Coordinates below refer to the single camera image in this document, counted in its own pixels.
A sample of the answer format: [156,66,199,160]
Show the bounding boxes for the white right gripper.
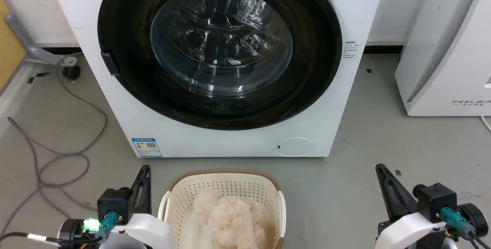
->
[375,163,448,249]

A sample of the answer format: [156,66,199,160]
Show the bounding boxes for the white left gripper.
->
[101,165,175,249]

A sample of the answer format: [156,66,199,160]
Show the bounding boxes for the white front-load washing machine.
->
[45,0,388,158]

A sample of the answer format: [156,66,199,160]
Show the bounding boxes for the black round washer door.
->
[97,0,343,131]

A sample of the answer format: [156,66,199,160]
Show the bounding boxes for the blue energy label sticker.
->
[131,138,163,158]

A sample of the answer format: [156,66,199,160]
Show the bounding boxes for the white cloth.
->
[180,211,215,249]

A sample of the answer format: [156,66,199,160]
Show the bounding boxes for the cream perforated laundry basket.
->
[158,170,287,249]

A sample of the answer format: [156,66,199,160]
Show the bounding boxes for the beige plush toy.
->
[193,188,275,249]

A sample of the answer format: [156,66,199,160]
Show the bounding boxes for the round white filter cover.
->
[276,137,315,157]

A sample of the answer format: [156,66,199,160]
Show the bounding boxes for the white air purifier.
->
[394,0,491,117]

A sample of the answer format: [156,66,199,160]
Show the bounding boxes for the black caster wheel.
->
[61,56,82,80]

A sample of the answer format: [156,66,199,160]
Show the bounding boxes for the small printed warning sticker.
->
[344,42,360,59]

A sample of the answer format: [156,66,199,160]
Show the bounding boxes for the grey metal stand leg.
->
[5,13,77,66]

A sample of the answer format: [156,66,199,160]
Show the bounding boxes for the yellow wooden panel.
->
[0,0,26,91]

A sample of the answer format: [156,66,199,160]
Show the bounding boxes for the left teal plug black cable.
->
[0,211,118,249]

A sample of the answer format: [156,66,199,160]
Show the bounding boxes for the teal plug black cable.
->
[440,206,491,249]
[0,211,118,249]

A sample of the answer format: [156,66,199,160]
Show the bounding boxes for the right teal plug black cable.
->
[440,206,491,249]

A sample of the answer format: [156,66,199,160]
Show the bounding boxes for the grey floor cable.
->
[0,55,108,239]

